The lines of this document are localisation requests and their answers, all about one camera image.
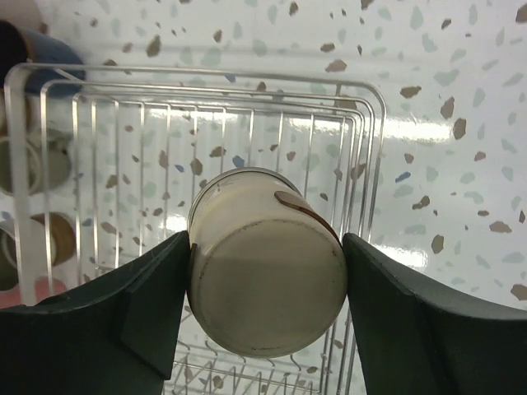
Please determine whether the small grey-green mug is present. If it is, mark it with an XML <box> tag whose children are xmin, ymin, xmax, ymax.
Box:
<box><xmin>1</xmin><ymin>129</ymin><xmax>72</xmax><ymax>196</ymax></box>

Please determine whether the steel cup with handle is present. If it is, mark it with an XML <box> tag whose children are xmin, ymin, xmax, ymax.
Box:
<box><xmin>1</xmin><ymin>211</ymin><xmax>76</xmax><ymax>291</ymax></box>

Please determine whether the cream brown-banded cup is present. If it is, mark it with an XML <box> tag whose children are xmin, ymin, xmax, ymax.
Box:
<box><xmin>187</xmin><ymin>167</ymin><xmax>347</xmax><ymax>358</ymax></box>

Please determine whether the wire dish rack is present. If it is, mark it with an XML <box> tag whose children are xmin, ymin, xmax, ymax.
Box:
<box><xmin>1</xmin><ymin>63</ymin><xmax>387</xmax><ymax>394</ymax></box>

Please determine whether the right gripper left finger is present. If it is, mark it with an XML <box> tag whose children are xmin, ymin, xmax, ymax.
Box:
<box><xmin>1</xmin><ymin>231</ymin><xmax>191</xmax><ymax>394</ymax></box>

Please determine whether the dark blue mug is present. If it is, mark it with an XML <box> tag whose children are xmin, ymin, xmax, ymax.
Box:
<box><xmin>1</xmin><ymin>20</ymin><xmax>86</xmax><ymax>98</ymax></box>

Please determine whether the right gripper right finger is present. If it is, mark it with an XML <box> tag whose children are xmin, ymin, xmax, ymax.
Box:
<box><xmin>343</xmin><ymin>234</ymin><xmax>526</xmax><ymax>394</ymax></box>

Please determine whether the red plastic cup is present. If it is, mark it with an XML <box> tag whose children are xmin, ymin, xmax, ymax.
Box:
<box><xmin>0</xmin><ymin>276</ymin><xmax>67</xmax><ymax>308</ymax></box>

